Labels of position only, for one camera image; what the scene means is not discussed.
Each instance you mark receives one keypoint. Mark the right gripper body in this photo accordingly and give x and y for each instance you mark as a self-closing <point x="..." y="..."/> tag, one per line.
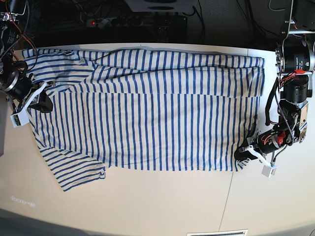
<point x="16" y="85"/>

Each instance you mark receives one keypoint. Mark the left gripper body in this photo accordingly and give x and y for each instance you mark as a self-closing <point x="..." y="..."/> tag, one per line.
<point x="273" y="139"/>

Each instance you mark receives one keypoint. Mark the blue white striped T-shirt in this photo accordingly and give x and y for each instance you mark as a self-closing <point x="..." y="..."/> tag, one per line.
<point x="143" y="110"/>

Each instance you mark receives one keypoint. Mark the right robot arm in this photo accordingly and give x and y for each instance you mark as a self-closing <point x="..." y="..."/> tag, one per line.
<point x="14" y="21"/>

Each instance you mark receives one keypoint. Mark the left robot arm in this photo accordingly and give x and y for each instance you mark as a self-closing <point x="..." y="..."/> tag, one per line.
<point x="287" y="106"/>

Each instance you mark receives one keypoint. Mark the black power strip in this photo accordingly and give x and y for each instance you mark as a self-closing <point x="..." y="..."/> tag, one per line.
<point x="114" y="22"/>

